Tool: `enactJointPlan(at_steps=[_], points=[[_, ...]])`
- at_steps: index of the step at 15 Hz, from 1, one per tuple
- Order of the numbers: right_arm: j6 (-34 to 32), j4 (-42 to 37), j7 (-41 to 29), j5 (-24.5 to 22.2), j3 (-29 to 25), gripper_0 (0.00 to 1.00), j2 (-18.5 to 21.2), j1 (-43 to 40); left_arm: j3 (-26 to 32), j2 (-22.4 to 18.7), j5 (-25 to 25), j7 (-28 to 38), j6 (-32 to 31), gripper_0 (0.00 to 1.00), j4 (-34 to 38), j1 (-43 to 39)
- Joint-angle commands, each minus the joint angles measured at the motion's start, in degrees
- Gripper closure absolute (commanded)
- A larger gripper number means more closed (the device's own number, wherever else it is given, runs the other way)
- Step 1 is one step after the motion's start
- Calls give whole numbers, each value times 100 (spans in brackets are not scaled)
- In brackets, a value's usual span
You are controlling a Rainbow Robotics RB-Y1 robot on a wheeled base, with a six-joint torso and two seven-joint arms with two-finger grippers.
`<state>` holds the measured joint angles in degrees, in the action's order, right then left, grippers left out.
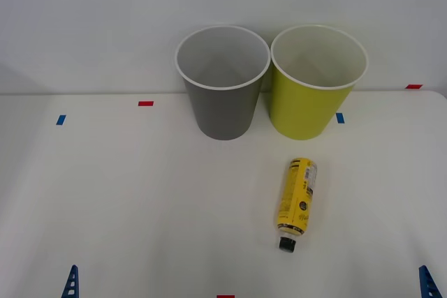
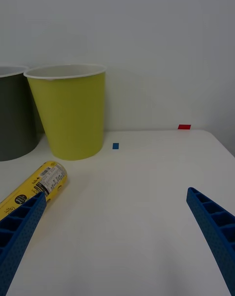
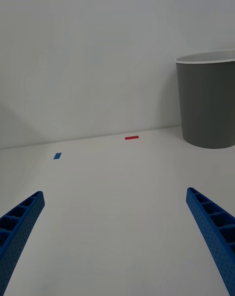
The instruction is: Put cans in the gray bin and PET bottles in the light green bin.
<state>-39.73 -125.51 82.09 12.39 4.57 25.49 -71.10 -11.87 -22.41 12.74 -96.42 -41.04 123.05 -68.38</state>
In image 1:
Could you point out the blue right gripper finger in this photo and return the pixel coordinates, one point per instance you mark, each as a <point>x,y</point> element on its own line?
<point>430,284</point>

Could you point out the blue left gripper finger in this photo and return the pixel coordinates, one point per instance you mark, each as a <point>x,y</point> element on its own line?
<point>72,282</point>

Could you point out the yellow bottle with black cap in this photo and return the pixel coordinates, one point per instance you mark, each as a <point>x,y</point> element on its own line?
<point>297,200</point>

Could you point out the yellow-green plastic waste bin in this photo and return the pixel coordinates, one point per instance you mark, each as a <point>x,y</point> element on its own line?
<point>304,113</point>

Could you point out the grey plastic waste bin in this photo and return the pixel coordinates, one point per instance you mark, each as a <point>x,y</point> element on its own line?
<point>223,113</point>

